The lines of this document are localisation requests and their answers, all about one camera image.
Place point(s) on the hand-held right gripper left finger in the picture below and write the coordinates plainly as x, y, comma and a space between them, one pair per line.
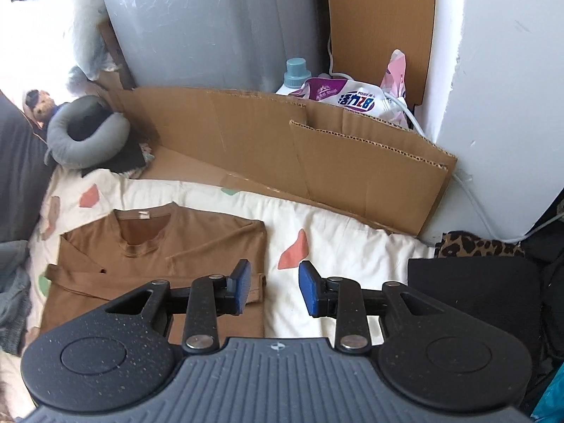
242, 286

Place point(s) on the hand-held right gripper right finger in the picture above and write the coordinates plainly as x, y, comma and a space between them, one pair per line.
308, 288

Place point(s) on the brown printed t-shirt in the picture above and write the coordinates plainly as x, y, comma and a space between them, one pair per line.
198, 246

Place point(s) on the cream bear print blanket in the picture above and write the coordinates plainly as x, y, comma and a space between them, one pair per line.
343, 229

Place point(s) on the flattened cardboard box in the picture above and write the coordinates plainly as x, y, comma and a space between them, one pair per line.
264, 141

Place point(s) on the floral patterned cloth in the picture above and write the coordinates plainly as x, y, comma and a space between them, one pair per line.
147, 153

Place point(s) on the black folded cloth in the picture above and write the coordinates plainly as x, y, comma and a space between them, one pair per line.
476, 286

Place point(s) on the leopard print cloth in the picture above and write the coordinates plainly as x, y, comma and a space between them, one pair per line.
476, 246

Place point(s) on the small black cloth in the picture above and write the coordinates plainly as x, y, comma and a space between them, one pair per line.
125, 158

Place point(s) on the purple and white detergent bag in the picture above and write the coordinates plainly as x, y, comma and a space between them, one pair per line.
357, 99

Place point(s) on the grey neck pillow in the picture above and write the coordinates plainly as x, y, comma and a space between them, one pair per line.
88, 154

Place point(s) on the white bottle with blue cap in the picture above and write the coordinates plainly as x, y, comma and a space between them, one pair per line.
295, 77

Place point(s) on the blue denim jeans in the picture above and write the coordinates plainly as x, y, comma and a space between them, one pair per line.
13, 299

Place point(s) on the pink detergent pouch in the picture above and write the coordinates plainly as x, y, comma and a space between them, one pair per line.
394, 75

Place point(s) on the dark grey pillow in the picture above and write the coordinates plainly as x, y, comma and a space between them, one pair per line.
17, 176

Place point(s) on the grey wrapped washing machine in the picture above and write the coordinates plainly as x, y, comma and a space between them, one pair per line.
211, 22

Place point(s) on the teal printed cloth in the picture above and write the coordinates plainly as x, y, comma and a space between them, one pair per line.
553, 401

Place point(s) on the brown teddy bear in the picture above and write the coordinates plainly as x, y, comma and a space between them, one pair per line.
42, 105

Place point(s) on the upright cardboard sheet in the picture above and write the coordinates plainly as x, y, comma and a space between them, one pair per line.
379, 17

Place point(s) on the clear crumpled plastic bag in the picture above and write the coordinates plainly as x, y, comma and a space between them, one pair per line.
90, 48

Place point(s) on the white pillow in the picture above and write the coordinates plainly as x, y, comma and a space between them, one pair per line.
66, 22

